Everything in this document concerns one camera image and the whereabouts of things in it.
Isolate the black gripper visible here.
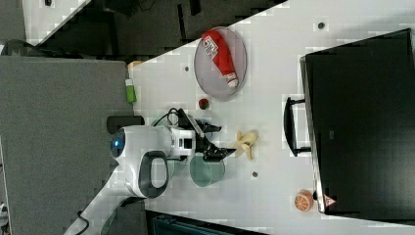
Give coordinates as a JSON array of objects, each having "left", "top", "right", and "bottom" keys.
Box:
[{"left": 196, "top": 120, "right": 235, "bottom": 163}]

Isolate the peeled banana toy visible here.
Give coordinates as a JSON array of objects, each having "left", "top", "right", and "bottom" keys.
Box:
[{"left": 231, "top": 130, "right": 259, "bottom": 161}]

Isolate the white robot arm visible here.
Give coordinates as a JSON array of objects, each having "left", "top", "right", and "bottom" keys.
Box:
[{"left": 64, "top": 124, "right": 236, "bottom": 235}]

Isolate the black toaster oven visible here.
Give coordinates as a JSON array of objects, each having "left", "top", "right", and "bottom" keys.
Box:
[{"left": 283, "top": 28, "right": 415, "bottom": 225}]

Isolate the blue-green glass cup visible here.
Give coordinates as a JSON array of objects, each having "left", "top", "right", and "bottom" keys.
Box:
[{"left": 189, "top": 156, "right": 225, "bottom": 187}]

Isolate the red strawberry toy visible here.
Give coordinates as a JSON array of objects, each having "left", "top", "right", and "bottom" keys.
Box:
[{"left": 199, "top": 98, "right": 209, "bottom": 110}]

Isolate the pink round plate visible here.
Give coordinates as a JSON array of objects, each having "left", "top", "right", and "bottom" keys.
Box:
[{"left": 194, "top": 27, "right": 247, "bottom": 102}]

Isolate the green marker pen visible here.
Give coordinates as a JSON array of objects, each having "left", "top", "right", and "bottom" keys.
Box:
[{"left": 125, "top": 79, "right": 137, "bottom": 104}]

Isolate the red ketchup bottle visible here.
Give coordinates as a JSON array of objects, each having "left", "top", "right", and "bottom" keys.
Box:
[{"left": 202, "top": 29, "right": 239, "bottom": 88}]

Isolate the orange slice toy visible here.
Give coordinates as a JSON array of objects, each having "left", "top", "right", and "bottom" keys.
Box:
[{"left": 295, "top": 190, "right": 314, "bottom": 212}]

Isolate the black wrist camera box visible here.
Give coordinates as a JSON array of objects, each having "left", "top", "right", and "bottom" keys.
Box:
[{"left": 177, "top": 109, "right": 205, "bottom": 138}]

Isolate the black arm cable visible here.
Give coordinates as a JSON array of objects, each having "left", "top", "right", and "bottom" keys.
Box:
[{"left": 153, "top": 107, "right": 184, "bottom": 127}]

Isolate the black cylinder post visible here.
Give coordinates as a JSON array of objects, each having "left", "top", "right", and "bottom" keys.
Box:
[{"left": 107, "top": 116, "right": 145, "bottom": 134}]

